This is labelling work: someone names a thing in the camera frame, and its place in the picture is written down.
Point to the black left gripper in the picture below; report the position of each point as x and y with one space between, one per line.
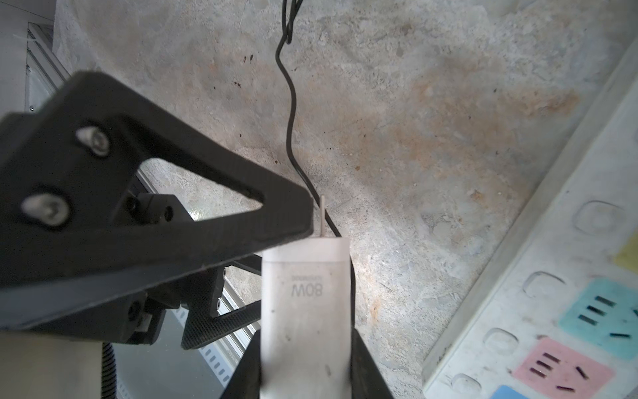
78 231

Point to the white multicolour power strip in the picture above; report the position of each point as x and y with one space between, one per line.
554 313

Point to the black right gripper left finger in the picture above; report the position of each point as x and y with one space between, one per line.
245 382

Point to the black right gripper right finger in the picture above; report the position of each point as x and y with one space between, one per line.
367 381

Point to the white cube charger black plug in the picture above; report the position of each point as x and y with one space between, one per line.
305 336

